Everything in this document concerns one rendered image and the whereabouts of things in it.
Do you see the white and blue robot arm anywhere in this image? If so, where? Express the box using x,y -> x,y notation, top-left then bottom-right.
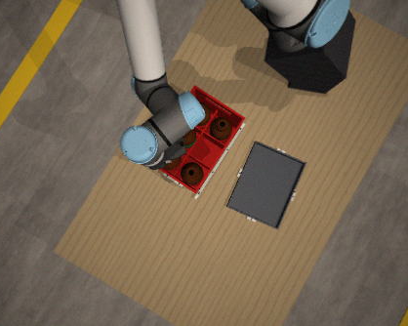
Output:
116,0 -> 350,165

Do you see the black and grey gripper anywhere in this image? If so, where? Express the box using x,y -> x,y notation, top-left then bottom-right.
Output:
144,137 -> 186,170

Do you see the red divided crate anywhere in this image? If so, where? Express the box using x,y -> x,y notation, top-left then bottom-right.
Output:
159,94 -> 241,193

